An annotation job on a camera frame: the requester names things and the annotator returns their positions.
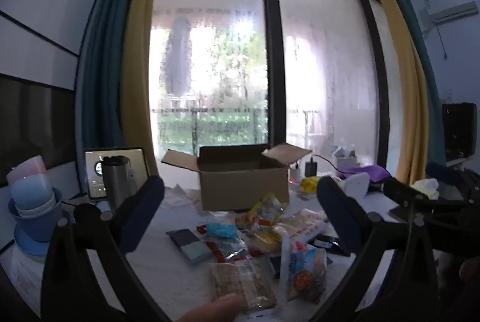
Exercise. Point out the white charger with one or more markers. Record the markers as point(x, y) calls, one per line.
point(297, 172)

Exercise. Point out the black snack packet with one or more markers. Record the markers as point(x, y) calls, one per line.
point(326, 245)

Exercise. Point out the pale yellow plastic bag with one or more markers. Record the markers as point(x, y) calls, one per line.
point(425, 187)

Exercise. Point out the orange red snack packet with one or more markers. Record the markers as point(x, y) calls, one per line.
point(251, 221)

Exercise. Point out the grey blue flat packet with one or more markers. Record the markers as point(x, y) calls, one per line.
point(193, 250)

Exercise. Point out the white air conditioner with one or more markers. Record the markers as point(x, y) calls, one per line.
point(453, 11)

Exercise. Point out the person's left hand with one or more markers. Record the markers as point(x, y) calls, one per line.
point(213, 309)

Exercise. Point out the yellow cake clear packet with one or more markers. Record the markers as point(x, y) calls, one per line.
point(266, 241)

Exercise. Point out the red foil snack packet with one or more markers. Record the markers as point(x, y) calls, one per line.
point(230, 252)

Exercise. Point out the brown cardboard box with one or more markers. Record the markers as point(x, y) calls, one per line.
point(240, 187)

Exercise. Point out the yellow snack packet on table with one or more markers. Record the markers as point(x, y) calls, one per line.
point(309, 184)

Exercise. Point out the yellow curtain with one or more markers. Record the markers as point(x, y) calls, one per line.
point(140, 44)
point(408, 101)

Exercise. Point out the yellow snack clear packet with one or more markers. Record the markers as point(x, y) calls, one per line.
point(268, 207)

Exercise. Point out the brown nut bar packet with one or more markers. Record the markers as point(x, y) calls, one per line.
point(240, 284)

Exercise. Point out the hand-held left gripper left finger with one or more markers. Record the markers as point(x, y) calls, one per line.
point(144, 211)

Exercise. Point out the black monitor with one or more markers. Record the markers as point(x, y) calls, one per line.
point(459, 131)

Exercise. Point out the white plastic basket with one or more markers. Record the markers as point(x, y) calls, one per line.
point(343, 161)

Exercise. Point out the purple cloth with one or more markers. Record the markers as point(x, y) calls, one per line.
point(371, 174)

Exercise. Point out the black window frame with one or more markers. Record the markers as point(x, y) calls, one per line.
point(275, 44)

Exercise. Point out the teal curtain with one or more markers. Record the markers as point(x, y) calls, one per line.
point(423, 56)
point(105, 63)

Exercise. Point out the tablet computer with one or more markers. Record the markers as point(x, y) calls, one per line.
point(93, 172)

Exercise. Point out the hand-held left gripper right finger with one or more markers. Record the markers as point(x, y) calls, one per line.
point(332, 207)

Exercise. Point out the steel thermos mug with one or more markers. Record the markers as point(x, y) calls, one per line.
point(116, 183)

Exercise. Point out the colourful blue orange snack packet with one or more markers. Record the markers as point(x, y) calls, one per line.
point(303, 269)

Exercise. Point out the person's right hand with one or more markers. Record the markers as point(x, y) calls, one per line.
point(470, 271)

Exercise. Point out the pink plastic cup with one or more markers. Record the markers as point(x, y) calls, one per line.
point(26, 168)

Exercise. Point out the light blue plastic cup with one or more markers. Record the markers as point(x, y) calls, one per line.
point(32, 192)

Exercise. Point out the white bread packet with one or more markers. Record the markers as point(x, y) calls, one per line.
point(303, 228)

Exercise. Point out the black charger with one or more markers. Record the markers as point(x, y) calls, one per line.
point(311, 169)

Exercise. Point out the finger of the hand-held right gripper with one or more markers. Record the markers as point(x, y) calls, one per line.
point(399, 191)
point(442, 172)

